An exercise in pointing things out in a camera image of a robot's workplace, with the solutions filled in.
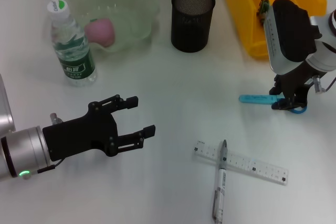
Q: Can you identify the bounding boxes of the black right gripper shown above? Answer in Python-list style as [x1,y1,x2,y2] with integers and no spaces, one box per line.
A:
[268,60,316,112]

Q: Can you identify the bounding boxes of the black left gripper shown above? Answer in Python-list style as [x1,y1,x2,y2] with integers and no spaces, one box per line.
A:
[41,94,156,162]

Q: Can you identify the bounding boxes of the blue scissors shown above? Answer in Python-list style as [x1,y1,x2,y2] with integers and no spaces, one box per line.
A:
[238,94,308,115]

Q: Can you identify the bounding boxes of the water bottle green label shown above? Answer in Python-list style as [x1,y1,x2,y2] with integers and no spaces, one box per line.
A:
[46,0,98,88]

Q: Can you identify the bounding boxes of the green plastic wrapper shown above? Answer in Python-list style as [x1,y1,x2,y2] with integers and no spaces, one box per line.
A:
[256,0,271,24]

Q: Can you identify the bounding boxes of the pink peach toy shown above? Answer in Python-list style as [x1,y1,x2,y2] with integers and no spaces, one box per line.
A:
[84,17,116,47]

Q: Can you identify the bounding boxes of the transparent plastic ruler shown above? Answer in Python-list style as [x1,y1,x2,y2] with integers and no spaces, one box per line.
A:
[193,140,289,187]

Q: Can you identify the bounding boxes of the green translucent fruit plate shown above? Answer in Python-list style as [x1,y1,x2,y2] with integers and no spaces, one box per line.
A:
[59,0,161,53]

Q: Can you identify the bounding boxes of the black mesh pen holder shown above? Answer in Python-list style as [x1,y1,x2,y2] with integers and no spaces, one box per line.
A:
[171,0,216,53]

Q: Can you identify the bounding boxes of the silver white pen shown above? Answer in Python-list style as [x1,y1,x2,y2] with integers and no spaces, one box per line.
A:
[211,139,228,223]

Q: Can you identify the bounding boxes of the yellow plastic bin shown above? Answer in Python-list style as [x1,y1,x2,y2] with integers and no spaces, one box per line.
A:
[225,0,328,58]

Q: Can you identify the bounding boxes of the right gripper connector cable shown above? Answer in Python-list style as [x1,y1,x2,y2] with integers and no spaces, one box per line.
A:
[312,76,336,95]

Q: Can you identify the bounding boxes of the gripper connector cable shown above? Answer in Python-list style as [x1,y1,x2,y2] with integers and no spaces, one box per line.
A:
[312,76,336,95]
[36,112,66,175]

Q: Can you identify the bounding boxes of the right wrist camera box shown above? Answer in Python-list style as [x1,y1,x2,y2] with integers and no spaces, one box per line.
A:
[264,0,320,75]

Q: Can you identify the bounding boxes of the left gripper connector cable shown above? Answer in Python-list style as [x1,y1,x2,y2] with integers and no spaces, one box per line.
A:
[36,112,66,175]

